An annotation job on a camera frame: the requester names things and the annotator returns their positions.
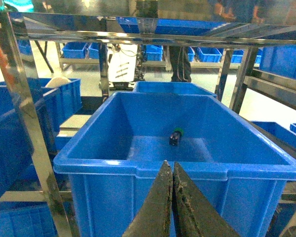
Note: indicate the white round object in bin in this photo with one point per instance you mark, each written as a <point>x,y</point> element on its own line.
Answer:
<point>57,82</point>

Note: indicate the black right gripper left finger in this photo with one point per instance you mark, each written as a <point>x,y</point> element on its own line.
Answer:
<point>154,217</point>

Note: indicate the person in dark trousers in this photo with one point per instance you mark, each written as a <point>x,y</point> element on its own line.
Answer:
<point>180,64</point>

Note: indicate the blue bin behind left container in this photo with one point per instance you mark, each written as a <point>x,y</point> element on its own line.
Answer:
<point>61,101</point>

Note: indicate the shelf blue container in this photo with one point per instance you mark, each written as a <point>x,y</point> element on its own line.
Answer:
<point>15,148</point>
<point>113,160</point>

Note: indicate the green mushroom push button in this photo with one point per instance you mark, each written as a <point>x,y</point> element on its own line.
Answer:
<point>176,136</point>

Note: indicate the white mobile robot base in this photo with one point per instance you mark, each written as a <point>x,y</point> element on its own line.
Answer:
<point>121,66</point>

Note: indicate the left shelf blue container right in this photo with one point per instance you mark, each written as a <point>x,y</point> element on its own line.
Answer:
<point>113,160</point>

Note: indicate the stainless steel left shelf frame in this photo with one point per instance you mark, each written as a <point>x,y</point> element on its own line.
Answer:
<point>84,28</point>

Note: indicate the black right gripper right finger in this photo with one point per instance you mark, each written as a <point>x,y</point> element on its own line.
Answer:
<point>193,214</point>

